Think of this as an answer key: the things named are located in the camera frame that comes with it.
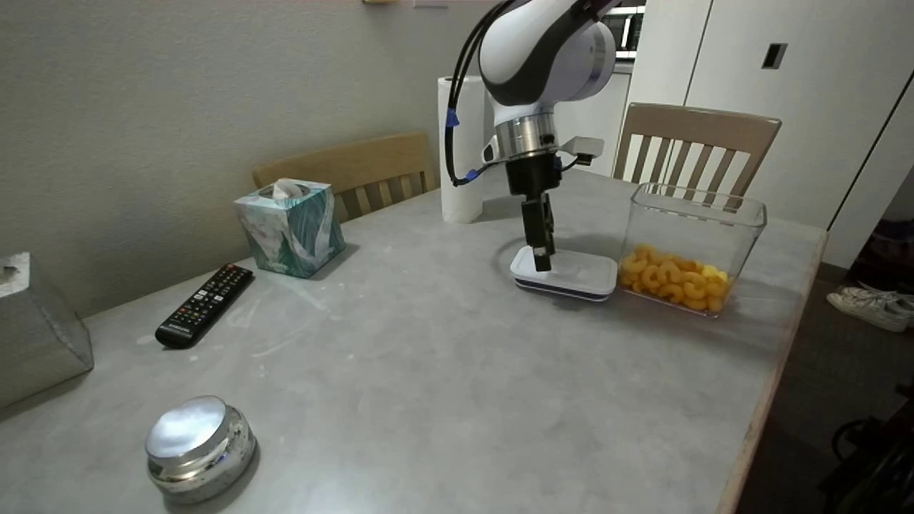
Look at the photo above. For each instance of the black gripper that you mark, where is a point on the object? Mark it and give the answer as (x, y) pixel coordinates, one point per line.
(531, 176)

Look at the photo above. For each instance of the white lid with round button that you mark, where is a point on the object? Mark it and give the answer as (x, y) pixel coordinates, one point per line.
(581, 276)

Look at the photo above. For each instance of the clear plastic food container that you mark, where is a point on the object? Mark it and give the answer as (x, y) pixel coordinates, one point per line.
(694, 230)

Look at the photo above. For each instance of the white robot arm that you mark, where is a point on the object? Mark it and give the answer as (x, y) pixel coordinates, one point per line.
(547, 59)

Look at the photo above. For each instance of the clear container with yellow snacks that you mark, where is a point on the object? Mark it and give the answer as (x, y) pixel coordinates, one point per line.
(672, 277)

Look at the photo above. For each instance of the white paper towel roll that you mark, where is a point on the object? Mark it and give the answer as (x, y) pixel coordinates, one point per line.
(472, 205)

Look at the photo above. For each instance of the pale wooden slatted chair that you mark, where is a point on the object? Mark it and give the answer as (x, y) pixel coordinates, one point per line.
(702, 129)
(351, 160)

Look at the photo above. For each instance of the silver microwave oven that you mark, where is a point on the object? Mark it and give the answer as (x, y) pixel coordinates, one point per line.
(629, 32)

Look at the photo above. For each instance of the teal patterned tissue box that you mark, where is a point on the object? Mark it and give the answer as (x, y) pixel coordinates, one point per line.
(288, 232)

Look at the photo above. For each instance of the black remote control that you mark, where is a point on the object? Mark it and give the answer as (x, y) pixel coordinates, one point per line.
(204, 303)

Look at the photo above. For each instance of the white shoes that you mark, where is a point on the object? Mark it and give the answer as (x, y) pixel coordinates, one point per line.
(871, 309)

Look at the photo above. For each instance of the dark bag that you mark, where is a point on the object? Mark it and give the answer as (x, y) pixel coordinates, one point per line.
(885, 257)

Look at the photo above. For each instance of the round silver metal tin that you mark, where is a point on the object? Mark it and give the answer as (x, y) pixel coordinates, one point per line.
(194, 443)

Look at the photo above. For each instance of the grey cube tissue box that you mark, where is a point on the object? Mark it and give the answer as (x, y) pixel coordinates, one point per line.
(37, 332)

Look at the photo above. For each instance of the dark wall outlet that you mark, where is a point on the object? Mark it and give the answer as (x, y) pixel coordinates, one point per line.
(775, 55)

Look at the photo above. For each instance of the black wheeled frame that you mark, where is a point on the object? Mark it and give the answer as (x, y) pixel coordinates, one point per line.
(874, 467)

